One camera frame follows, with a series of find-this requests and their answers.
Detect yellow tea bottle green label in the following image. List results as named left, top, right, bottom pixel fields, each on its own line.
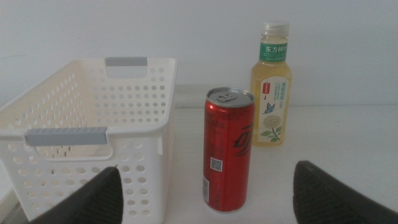
left=250, top=21, right=293, bottom=147

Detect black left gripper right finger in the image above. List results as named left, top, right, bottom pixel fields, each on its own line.
left=292, top=160, right=398, bottom=224

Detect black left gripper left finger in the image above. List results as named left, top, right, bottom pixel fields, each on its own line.
left=29, top=166, right=124, bottom=224

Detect red soda can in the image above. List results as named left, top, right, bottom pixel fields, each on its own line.
left=202, top=86, right=256, bottom=214

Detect white perforated plastic basket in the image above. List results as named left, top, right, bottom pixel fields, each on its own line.
left=0, top=57, right=178, bottom=224

